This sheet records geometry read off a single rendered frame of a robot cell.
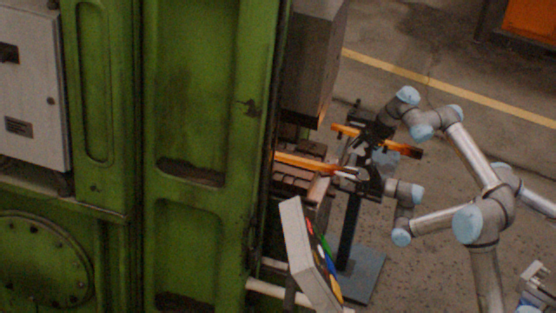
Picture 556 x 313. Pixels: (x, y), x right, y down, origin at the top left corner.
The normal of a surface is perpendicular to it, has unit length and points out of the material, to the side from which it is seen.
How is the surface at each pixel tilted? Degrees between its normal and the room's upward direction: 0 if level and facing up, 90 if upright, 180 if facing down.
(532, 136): 0
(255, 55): 89
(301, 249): 30
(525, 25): 90
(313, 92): 90
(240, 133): 89
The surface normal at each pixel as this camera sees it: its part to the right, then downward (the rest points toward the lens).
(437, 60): 0.11, -0.78
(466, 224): -0.87, 0.11
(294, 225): -0.41, -0.67
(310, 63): -0.30, 0.57
